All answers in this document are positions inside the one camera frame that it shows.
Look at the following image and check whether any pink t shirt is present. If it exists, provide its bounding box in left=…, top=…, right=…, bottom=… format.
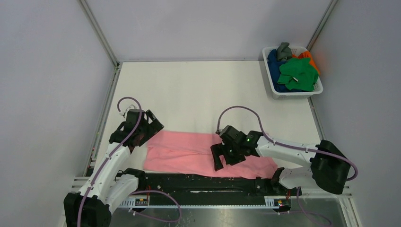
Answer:
left=143, top=131, right=278, bottom=179

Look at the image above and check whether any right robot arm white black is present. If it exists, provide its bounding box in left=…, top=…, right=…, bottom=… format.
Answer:
left=210, top=125, right=351, bottom=195

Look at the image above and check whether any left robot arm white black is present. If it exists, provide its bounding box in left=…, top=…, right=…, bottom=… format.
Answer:
left=63, top=109, right=164, bottom=227

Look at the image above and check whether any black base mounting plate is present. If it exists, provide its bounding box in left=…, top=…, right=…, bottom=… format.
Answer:
left=136, top=173, right=297, bottom=201

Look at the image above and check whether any blue t shirt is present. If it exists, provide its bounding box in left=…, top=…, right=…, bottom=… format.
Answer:
left=267, top=49, right=302, bottom=93

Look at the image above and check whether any green t shirt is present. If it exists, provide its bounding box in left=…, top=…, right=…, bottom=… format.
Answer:
left=278, top=58, right=319, bottom=92

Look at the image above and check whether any white plastic laundry basket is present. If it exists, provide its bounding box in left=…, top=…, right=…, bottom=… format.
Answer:
left=262, top=45, right=323, bottom=100

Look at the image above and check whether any grey t shirt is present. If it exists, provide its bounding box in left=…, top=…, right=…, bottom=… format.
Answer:
left=276, top=42, right=292, bottom=61

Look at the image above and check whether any orange t shirt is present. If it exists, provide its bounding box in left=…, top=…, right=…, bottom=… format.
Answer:
left=292, top=51, right=321, bottom=75

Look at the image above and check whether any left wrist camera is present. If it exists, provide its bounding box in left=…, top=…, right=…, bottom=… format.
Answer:
left=119, top=105, right=137, bottom=117

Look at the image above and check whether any white slotted cable duct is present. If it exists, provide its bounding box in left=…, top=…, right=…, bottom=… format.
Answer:
left=117, top=194, right=292, bottom=209

